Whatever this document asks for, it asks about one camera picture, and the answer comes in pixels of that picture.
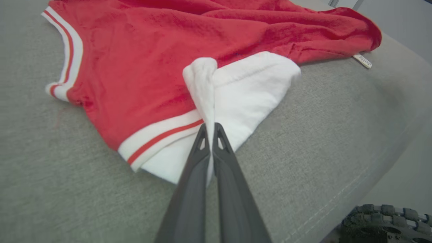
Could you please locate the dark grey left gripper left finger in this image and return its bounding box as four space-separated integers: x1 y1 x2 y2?
154 123 211 243

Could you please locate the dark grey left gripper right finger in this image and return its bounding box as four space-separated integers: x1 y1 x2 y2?
213 123 272 243

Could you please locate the red white-sleeved Bulls jersey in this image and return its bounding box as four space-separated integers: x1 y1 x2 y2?
41 0 383 185

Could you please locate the black knobby robot wheel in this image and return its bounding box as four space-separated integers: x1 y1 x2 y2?
339 204 432 243

